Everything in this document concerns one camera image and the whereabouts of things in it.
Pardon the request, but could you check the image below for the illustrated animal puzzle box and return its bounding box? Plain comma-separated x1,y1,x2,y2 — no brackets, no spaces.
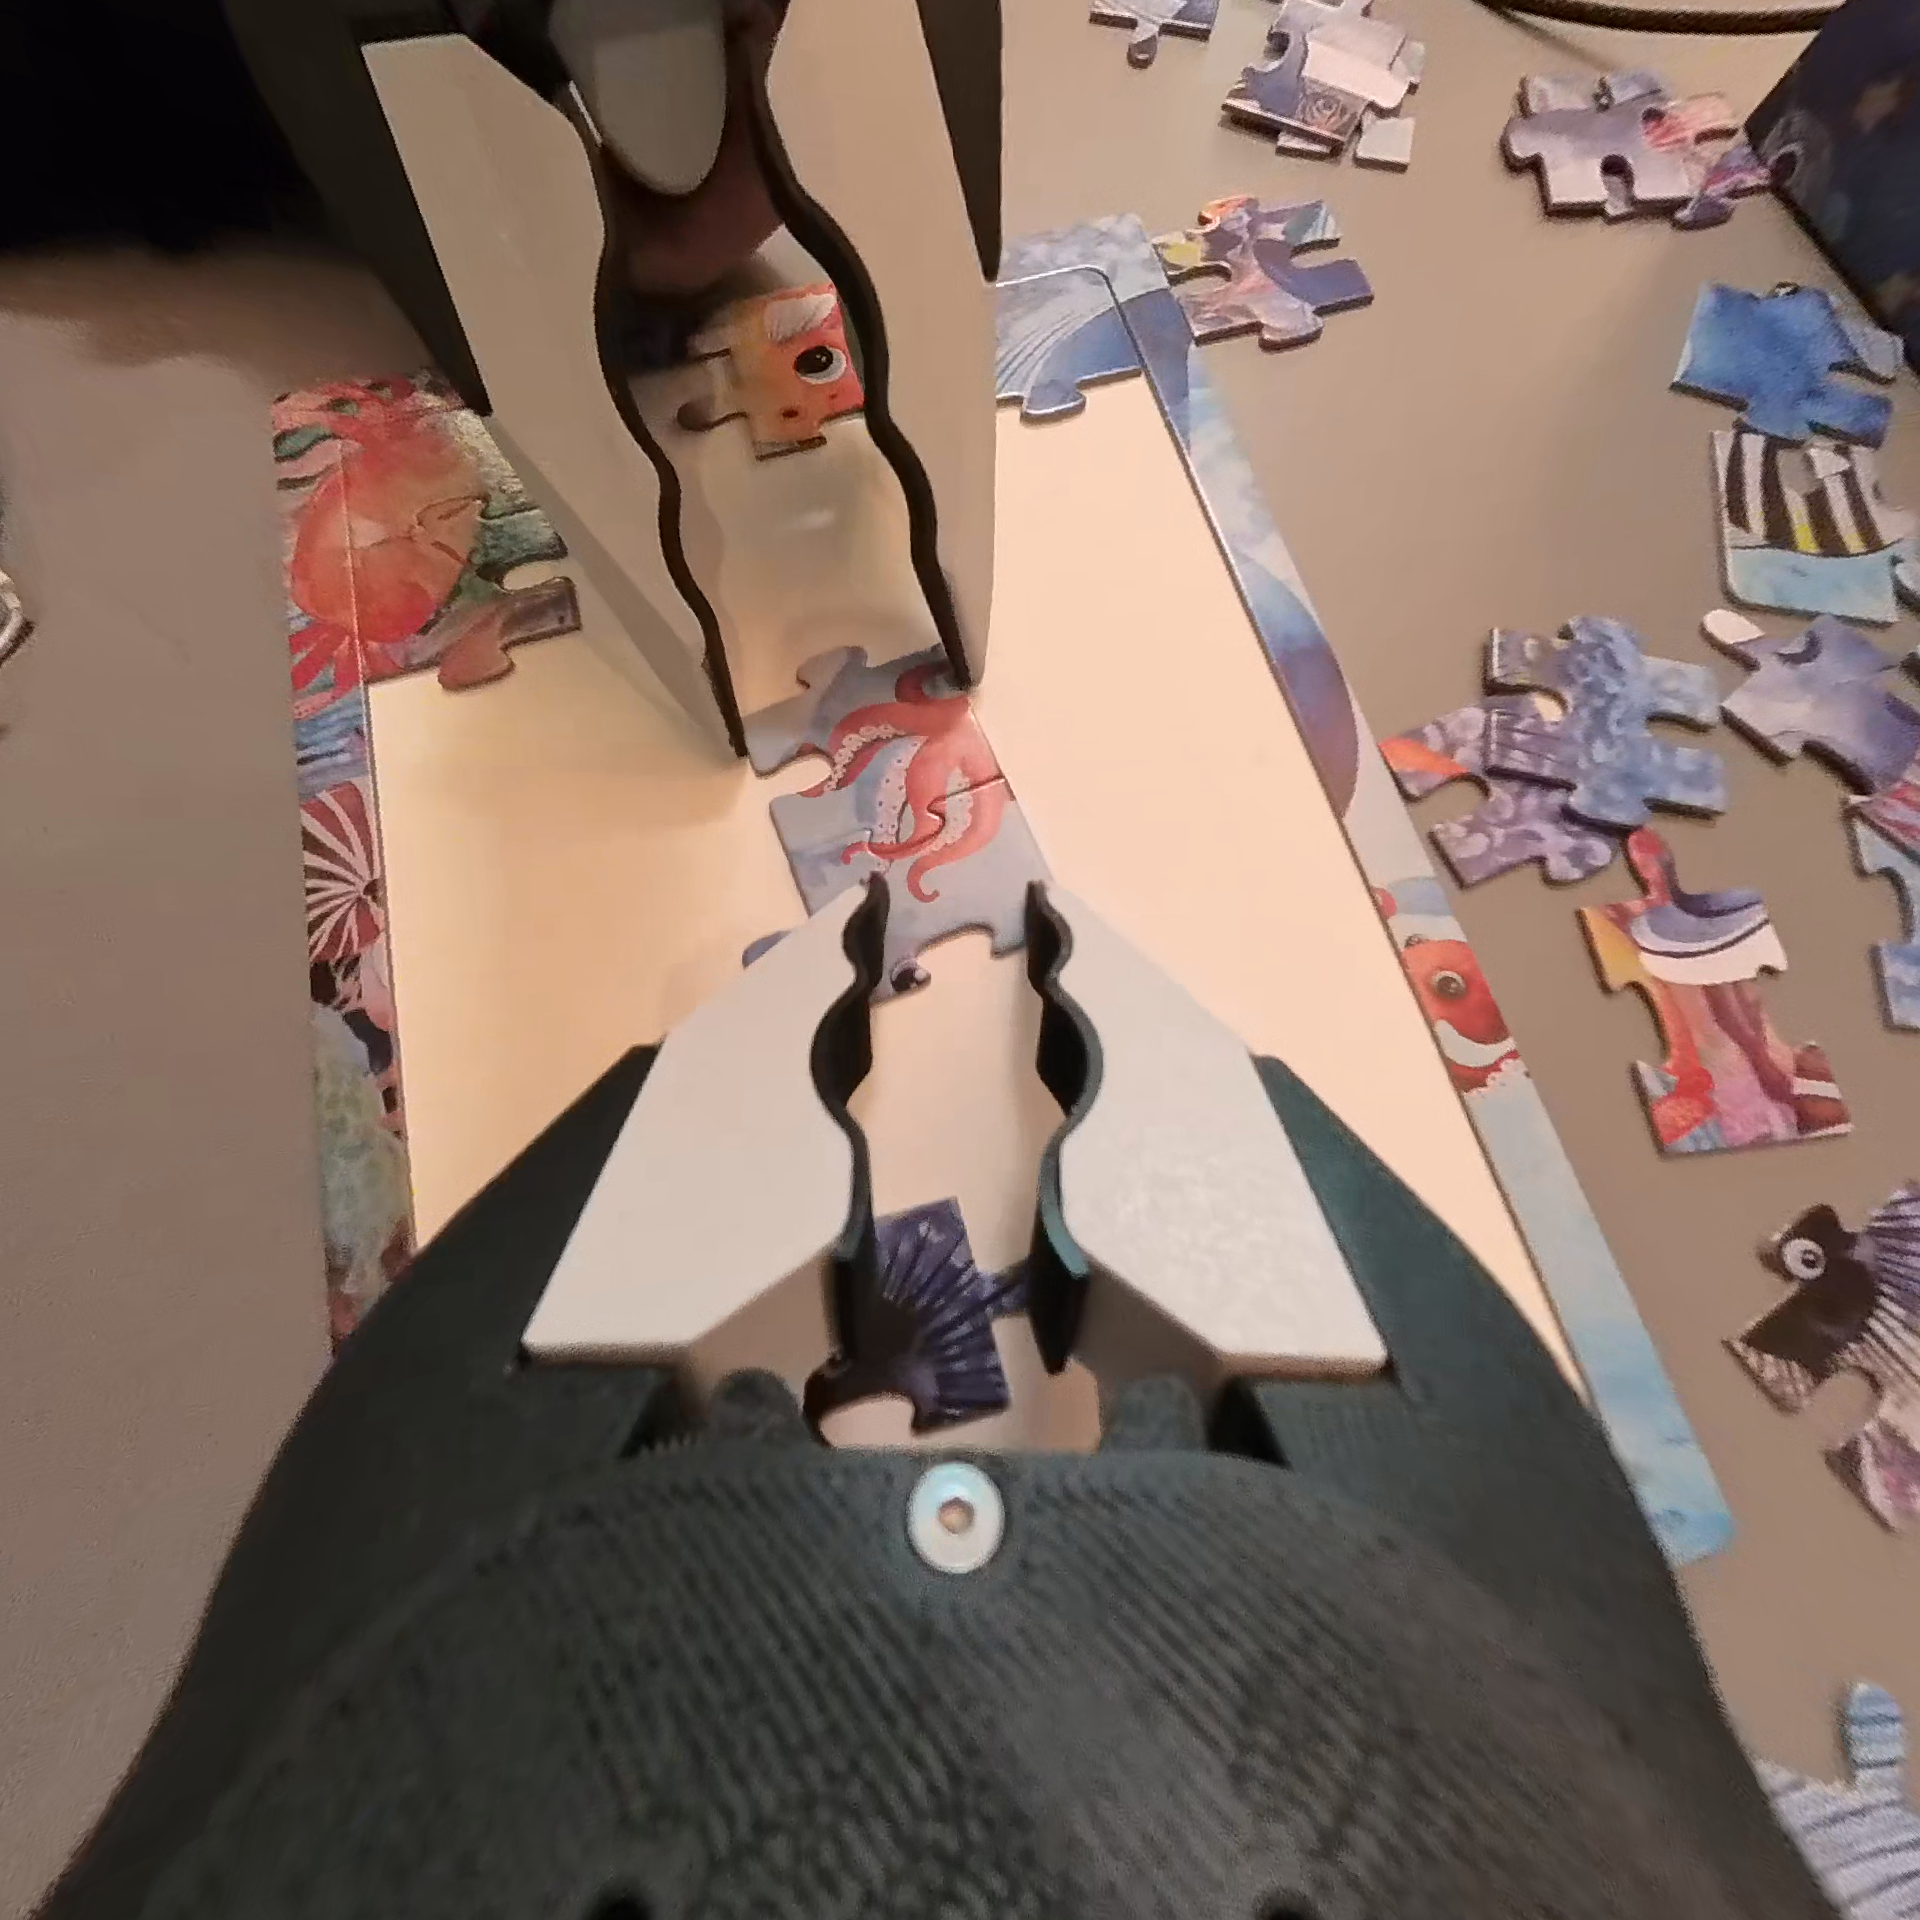
1745,0,1920,368

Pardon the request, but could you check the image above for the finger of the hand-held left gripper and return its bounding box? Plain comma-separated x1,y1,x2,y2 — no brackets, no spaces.
224,0,752,759
765,0,1007,694

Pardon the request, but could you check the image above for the black urchin jigsaw piece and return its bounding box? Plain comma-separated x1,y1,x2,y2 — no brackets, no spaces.
808,1197,1038,1426

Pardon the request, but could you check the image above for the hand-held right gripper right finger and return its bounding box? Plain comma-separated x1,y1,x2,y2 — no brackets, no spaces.
1023,881,1390,1426

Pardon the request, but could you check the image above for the red crab jigsaw piece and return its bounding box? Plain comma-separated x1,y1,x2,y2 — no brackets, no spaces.
352,403,584,691

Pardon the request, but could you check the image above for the blue wavy jigsaw piece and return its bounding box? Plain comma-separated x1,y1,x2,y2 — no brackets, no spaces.
990,263,1185,422

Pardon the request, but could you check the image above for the person's left hand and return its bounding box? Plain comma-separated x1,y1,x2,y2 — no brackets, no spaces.
598,0,840,301

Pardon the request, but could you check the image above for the red octopus jigsaw piece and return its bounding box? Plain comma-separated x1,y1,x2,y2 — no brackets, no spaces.
744,643,999,817

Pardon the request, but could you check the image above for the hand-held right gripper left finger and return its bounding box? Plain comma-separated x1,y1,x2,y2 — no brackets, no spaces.
516,872,894,1426

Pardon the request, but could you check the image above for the pile of puzzle pieces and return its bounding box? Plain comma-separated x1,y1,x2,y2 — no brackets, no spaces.
1088,0,1920,1531

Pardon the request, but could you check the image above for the orange pufferfish jigsaw piece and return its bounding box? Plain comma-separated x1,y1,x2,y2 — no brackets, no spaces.
674,285,872,458

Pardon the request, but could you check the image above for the blue striped jigsaw piece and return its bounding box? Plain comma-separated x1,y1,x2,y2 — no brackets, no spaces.
1745,1679,1920,1920

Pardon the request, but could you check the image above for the cream puzzle frame tray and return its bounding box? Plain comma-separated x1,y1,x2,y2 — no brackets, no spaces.
270,209,1742,1567

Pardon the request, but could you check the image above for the pale blue tentacle jigsaw piece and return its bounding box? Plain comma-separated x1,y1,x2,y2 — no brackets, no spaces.
742,777,1055,998

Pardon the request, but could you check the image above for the black braided cable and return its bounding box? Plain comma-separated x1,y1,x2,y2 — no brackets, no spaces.
1477,0,1847,31

